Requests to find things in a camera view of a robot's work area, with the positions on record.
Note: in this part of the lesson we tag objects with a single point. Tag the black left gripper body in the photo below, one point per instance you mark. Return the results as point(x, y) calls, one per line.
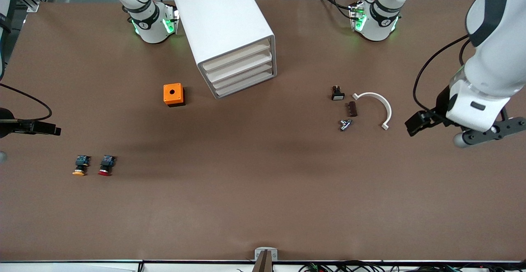
point(441, 104)

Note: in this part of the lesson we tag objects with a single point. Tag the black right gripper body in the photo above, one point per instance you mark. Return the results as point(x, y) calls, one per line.
point(9, 127)

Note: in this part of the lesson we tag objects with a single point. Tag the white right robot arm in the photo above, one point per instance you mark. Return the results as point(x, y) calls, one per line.
point(152, 25)

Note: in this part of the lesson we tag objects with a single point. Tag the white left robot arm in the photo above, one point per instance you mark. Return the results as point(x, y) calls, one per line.
point(493, 58)

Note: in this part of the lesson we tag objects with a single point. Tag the orange cap push button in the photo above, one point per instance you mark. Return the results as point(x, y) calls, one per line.
point(81, 165)

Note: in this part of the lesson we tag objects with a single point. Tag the brown terminal block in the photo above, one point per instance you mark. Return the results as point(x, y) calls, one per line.
point(351, 109)

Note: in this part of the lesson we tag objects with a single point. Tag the small silver connector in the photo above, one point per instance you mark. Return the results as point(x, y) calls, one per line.
point(345, 124)

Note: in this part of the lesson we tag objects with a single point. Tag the orange box with hole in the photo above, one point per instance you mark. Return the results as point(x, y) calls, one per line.
point(167, 97)

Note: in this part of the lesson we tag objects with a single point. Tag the brown table mat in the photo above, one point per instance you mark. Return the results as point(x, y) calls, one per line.
point(263, 181)

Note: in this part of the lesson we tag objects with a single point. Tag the white curved bracket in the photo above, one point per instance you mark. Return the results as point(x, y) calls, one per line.
point(386, 107)

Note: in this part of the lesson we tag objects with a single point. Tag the black switch with white face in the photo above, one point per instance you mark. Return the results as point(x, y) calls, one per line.
point(337, 94)

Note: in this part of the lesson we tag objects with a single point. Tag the grey metal bracket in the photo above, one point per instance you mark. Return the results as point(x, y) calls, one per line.
point(258, 250)

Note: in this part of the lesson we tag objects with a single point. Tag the brown tapered post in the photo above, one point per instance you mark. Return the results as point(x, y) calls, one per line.
point(264, 263)

